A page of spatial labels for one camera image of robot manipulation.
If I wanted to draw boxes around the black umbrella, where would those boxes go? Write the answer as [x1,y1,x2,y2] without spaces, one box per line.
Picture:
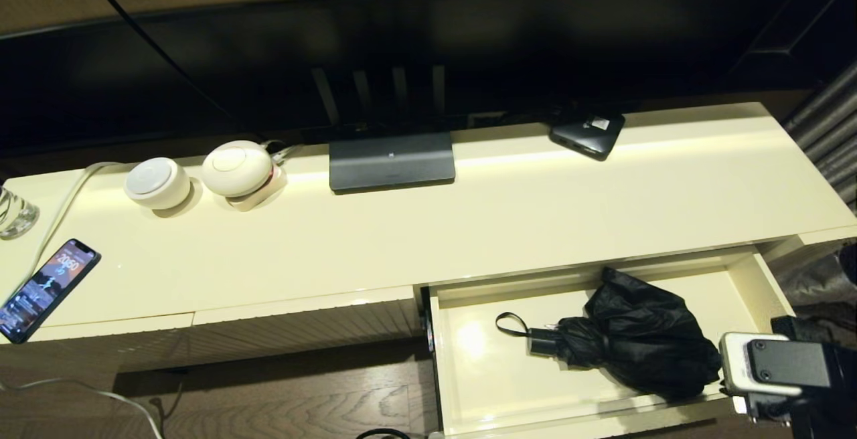
[495,266,722,401]

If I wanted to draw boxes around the cream drawer with dark handle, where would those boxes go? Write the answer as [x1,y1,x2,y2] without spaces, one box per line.
[420,242,857,439]

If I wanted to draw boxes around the cream ribbed cabinet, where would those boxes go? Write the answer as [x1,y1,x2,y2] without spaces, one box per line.
[0,101,857,376]

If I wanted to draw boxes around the black set-top box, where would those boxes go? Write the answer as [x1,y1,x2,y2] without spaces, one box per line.
[549,113,627,161]

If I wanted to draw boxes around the black flat screen television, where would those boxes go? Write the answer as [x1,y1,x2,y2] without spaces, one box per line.
[0,0,804,159]

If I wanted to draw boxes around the wide cream ribbed cabinet door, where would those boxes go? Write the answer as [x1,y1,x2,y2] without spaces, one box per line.
[193,285,424,363]

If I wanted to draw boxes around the cream device dock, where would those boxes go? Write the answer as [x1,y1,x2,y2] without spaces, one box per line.
[226,165,289,213]

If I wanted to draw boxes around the white dome shaped device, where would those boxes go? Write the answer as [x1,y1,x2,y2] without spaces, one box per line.
[202,140,275,199]

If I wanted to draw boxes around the narrow cream ribbed cabinet door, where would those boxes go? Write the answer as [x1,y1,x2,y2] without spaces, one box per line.
[30,312,196,373]

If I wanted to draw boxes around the small white round speaker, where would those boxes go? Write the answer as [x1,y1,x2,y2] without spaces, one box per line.
[124,157,193,211]

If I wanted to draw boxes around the black smartphone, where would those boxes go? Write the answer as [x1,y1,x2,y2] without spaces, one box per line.
[0,238,102,344]

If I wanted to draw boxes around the clear drinking glass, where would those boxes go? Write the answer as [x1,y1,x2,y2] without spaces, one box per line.
[0,185,42,240]

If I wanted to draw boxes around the silver grey wrist camera box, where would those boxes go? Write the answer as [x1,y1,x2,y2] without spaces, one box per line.
[718,332,834,398]

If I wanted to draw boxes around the dark wooden wall frame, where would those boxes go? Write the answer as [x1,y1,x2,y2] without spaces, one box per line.
[720,0,857,92]

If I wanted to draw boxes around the grey television base plate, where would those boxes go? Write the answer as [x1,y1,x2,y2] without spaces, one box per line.
[329,133,457,193]

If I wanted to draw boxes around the white plug cables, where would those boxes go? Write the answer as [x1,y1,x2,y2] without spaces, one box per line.
[264,139,305,163]

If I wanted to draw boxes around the white charging cable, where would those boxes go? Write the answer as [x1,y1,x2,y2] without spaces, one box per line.
[0,162,165,439]

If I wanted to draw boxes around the thin black hanging cable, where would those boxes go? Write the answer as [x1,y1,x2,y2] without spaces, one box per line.
[70,0,252,128]

